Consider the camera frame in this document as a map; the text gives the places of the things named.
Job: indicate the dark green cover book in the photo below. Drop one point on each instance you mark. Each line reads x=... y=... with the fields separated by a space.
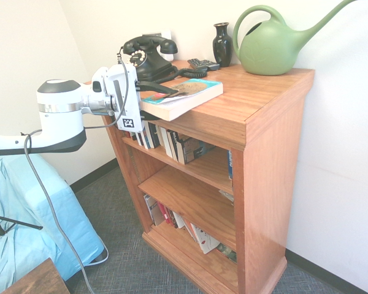
x=227 y=252

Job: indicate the thin dark cream paperback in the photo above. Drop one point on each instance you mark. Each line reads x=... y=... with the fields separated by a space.
x=155 y=136

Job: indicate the blue Thailand travel book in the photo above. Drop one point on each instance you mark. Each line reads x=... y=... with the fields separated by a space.
x=230 y=165

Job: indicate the green plastic watering can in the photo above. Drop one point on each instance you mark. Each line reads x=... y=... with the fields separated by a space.
x=266 y=52

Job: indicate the large white paperback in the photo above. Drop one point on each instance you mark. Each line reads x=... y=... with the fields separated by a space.
x=205 y=242

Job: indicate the dark wooden table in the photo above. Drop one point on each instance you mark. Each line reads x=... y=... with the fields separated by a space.
x=36 y=281

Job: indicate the light blue cloth cover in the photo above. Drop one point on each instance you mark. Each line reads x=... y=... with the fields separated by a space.
x=24 y=190

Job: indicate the black rotary telephone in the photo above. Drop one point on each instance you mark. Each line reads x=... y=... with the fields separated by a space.
x=150 y=65

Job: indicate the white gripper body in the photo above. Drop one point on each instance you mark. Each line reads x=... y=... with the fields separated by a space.
x=125 y=101

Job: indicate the dark remote control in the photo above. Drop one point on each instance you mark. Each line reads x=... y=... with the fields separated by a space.
x=196 y=62
x=213 y=65

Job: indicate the wooden bookshelf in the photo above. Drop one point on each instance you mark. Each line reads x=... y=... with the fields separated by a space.
x=263 y=183

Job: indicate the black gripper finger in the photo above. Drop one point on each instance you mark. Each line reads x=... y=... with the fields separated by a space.
x=148 y=115
x=156 y=87

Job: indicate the black and white spine book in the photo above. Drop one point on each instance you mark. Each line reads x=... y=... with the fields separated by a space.
x=139 y=138

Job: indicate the white thick paperback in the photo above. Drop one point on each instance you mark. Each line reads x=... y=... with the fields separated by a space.
x=165 y=141

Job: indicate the black tripod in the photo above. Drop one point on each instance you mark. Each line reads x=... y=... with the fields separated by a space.
x=18 y=221

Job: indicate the black book with white lettering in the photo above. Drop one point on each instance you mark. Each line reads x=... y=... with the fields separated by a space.
x=175 y=147

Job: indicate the black glossy vase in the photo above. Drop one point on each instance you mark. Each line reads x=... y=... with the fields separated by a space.
x=222 y=46

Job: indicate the dark blue orange patterned book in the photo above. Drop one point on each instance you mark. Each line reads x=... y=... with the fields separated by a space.
x=196 y=150

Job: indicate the red spine paperback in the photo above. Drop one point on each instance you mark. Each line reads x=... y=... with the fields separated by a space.
x=164 y=212

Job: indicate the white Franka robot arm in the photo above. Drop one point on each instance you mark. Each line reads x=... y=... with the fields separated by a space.
x=58 y=116

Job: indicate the teal and red paperback book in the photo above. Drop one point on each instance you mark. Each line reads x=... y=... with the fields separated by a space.
x=196 y=98

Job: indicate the white red paperback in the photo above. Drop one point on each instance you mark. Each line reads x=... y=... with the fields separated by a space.
x=152 y=211

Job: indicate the white thin paperback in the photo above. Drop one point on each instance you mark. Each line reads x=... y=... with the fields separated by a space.
x=179 y=220

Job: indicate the blue and white spine book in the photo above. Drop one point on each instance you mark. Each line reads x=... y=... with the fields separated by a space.
x=145 y=137

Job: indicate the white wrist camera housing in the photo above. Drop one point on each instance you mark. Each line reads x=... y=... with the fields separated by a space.
x=98 y=73

